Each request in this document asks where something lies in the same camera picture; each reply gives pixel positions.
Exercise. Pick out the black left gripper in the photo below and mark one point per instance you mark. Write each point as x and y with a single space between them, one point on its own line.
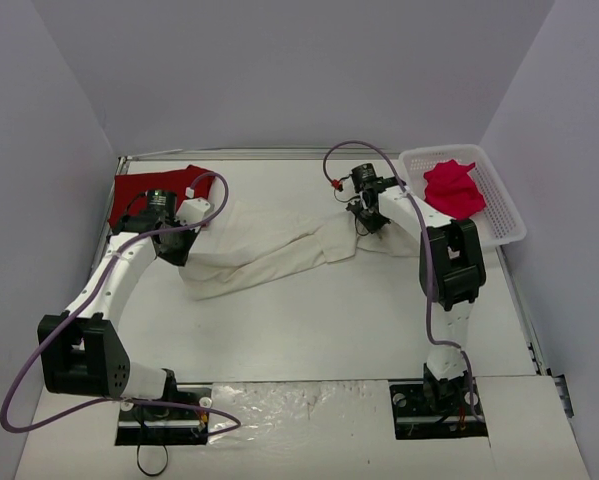
177 248

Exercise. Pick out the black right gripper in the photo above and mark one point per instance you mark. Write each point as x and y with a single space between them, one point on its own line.
370 220

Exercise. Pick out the white t shirt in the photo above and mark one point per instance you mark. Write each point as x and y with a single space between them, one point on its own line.
259 245

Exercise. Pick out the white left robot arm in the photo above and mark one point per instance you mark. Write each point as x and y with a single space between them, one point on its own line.
83 354

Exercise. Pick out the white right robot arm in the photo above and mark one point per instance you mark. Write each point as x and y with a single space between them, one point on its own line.
451 265

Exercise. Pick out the pink t shirt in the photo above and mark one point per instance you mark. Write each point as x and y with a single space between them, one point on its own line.
451 190

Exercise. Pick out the white plastic basket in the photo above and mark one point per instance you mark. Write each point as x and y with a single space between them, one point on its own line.
500 222

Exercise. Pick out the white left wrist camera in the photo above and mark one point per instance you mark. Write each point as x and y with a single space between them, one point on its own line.
193 210

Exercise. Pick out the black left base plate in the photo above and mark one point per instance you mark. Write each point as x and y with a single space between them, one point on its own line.
160 426

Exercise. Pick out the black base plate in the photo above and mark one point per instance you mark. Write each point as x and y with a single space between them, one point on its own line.
160 426
414 417

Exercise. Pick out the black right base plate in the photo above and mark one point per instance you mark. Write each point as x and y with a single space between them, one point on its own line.
414 417

